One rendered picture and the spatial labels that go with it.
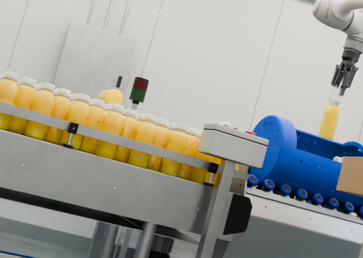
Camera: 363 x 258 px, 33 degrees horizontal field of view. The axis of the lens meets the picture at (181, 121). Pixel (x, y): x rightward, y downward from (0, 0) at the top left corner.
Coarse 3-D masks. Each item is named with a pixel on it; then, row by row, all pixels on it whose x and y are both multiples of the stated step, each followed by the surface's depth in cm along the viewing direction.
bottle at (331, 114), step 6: (330, 108) 269; (336, 108) 269; (324, 114) 271; (330, 114) 269; (336, 114) 269; (324, 120) 270; (330, 120) 269; (336, 120) 269; (324, 126) 270; (330, 126) 269; (336, 126) 270; (324, 132) 269; (330, 132) 269; (330, 138) 269
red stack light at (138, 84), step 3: (135, 81) 260; (138, 81) 258; (141, 81) 258; (144, 81) 259; (135, 84) 259; (138, 84) 258; (141, 84) 258; (144, 84) 259; (147, 84) 260; (132, 87) 260; (135, 87) 259; (138, 87) 258; (141, 87) 258; (144, 87) 259; (147, 87) 262; (144, 90) 259
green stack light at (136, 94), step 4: (132, 88) 260; (132, 92) 259; (136, 92) 258; (140, 92) 258; (144, 92) 259; (132, 96) 258; (136, 96) 258; (140, 96) 258; (144, 96) 260; (132, 100) 261; (136, 100) 258; (140, 100) 258
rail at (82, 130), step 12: (0, 108) 186; (12, 108) 188; (36, 120) 190; (48, 120) 192; (60, 120) 193; (84, 132) 196; (96, 132) 197; (120, 144) 200; (132, 144) 202; (144, 144) 203; (168, 156) 206; (180, 156) 208; (204, 168) 211
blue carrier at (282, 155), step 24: (264, 120) 247; (288, 120) 241; (288, 144) 231; (312, 144) 262; (336, 144) 263; (360, 144) 252; (264, 168) 236; (288, 168) 231; (312, 168) 234; (336, 168) 238; (312, 192) 241; (336, 192) 242
